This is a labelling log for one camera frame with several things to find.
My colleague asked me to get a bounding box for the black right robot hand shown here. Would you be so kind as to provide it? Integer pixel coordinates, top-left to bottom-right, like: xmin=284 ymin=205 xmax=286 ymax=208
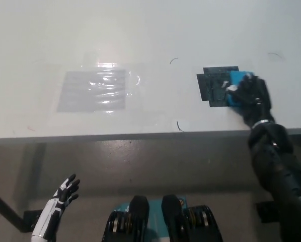
xmin=225 ymin=74 xmax=276 ymax=128

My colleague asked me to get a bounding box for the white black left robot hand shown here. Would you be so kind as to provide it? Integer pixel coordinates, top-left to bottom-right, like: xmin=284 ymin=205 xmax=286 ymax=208
xmin=31 ymin=173 xmax=81 ymax=239

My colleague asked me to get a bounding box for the blue soft sponge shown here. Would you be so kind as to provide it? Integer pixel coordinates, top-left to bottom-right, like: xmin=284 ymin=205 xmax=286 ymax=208
xmin=225 ymin=70 xmax=256 ymax=108

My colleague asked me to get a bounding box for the black tape marked spot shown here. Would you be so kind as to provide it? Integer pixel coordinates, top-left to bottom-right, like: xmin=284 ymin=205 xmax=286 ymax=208
xmin=196 ymin=66 xmax=242 ymax=108

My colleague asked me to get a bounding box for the black floor foot plate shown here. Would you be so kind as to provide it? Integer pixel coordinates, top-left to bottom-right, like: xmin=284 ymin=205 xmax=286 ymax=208
xmin=23 ymin=209 xmax=43 ymax=227

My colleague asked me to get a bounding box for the black table leg brace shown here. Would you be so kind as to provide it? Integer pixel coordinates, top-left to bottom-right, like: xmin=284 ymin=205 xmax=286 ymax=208
xmin=0 ymin=188 xmax=32 ymax=233

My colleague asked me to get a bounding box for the clear plastic sheet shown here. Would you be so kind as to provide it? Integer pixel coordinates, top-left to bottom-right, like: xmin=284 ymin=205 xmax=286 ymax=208
xmin=56 ymin=70 xmax=127 ymax=112

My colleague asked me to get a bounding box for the clear plastic film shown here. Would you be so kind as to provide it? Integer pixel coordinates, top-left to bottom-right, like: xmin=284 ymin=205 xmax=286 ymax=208
xmin=80 ymin=51 xmax=142 ymax=114

